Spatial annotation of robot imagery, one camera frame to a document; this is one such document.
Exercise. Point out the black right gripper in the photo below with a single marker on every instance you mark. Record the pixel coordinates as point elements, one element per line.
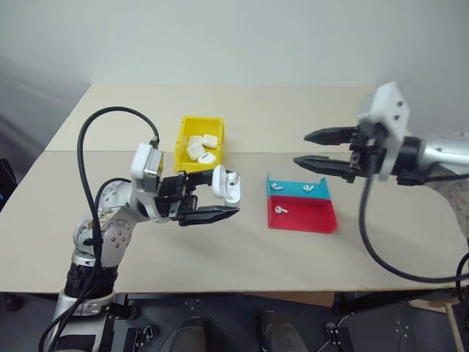
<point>364,155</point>

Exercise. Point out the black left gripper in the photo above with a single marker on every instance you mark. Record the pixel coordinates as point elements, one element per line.
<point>172,198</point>

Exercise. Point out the white earbud case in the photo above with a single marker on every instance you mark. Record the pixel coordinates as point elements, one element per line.
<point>195,139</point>
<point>194,150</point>
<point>206,158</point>
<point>210,141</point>
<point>220,183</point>

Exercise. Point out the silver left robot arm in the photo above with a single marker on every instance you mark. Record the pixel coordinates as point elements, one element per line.
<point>113,238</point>

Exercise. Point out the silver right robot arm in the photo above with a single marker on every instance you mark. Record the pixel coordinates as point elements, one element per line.
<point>439,154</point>

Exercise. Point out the closed white earbud case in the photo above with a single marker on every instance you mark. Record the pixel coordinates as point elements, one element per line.
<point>210,141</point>
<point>195,139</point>
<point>206,158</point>
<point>194,150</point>

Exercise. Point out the yellow plastic bin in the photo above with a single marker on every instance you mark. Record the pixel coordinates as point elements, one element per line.
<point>180,146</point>

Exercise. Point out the white earbud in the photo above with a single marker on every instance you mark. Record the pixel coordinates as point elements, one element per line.
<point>308,188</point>
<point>275,186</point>
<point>281,210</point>

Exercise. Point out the red and teal tray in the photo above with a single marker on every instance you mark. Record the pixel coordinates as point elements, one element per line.
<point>304,220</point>

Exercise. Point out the brown cardboard box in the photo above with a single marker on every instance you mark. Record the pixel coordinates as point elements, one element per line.
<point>300,298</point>

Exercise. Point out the dark rounded shape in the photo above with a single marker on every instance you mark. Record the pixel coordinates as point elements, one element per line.
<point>280,331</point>
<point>192,335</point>

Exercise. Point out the wooden bar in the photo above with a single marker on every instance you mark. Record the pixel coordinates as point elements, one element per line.
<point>452,319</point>

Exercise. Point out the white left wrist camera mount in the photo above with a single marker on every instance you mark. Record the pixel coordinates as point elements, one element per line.
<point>141,161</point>

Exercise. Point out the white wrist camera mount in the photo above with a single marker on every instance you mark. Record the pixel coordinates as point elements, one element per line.
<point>392,110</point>
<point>141,161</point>

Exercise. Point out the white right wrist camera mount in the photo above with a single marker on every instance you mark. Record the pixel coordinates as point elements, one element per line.
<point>392,110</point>

